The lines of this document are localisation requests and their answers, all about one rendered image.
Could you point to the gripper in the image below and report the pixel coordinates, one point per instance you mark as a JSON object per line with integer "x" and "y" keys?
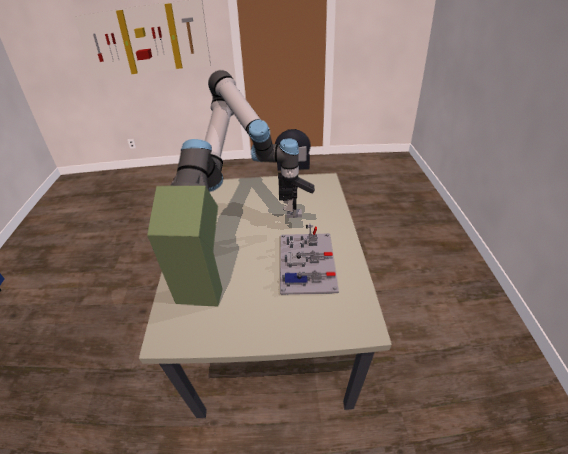
{"x": 286, "y": 191}

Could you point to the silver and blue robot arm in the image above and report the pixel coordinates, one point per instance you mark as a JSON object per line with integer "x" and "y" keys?
{"x": 195, "y": 166}

